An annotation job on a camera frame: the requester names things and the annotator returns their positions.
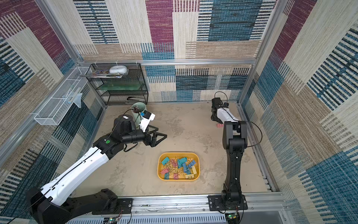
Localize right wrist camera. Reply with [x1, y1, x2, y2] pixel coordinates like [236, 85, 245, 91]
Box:
[212, 91, 229, 109]

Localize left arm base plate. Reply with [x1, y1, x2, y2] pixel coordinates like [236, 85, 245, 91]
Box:
[92, 198, 133, 215]

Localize blue binder clip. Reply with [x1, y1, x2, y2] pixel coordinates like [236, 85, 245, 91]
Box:
[187, 160, 196, 169]

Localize white oval device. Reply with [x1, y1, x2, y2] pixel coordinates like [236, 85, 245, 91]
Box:
[109, 65, 128, 75]

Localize teal binder clip carried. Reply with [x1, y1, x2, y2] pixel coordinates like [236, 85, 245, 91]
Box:
[177, 157, 187, 168]

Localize yellow storage tray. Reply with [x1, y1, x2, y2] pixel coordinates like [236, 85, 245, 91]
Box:
[157, 152, 200, 182]

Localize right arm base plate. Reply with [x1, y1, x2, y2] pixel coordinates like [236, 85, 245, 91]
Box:
[208, 195, 248, 212]

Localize green pen cup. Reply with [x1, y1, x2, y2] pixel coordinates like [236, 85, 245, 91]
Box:
[131, 102, 146, 126]

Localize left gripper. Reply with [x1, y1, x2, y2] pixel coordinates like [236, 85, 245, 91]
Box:
[121, 124, 167, 147]

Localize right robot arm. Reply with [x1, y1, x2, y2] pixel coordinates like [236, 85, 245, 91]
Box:
[208, 106, 252, 214]

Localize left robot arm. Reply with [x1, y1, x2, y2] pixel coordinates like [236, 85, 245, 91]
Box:
[26, 111, 167, 224]

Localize magazines on shelf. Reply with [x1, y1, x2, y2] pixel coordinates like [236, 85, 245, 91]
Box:
[79, 70, 124, 78]

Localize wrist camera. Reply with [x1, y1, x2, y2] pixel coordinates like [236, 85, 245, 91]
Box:
[212, 91, 229, 109]
[139, 110, 155, 132]

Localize black wire shelf rack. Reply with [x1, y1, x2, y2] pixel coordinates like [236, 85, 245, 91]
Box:
[86, 63, 149, 105]

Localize white wire wall basket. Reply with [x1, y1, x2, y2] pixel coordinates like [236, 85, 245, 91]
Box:
[34, 67, 88, 126]

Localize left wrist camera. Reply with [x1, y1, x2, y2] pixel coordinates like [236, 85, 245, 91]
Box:
[139, 110, 155, 132]

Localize teal clip beside yellow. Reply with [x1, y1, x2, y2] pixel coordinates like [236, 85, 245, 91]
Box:
[161, 157, 170, 166]

